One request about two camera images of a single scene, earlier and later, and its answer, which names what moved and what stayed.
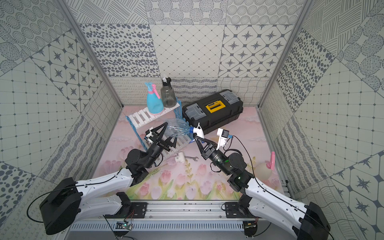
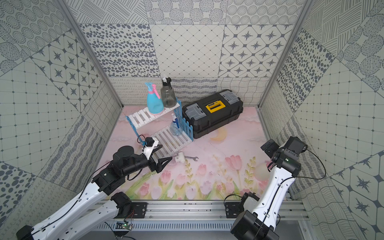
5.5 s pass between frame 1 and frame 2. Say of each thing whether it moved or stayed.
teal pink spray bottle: stayed
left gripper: moved
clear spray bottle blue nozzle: moved
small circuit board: stayed
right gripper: moved
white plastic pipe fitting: stayed
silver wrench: stayed
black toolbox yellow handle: stayed
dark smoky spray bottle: stayed
